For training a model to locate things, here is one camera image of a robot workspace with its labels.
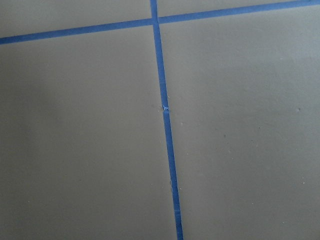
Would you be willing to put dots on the brown paper table cover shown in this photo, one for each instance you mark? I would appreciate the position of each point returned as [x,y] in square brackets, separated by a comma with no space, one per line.
[159,119]

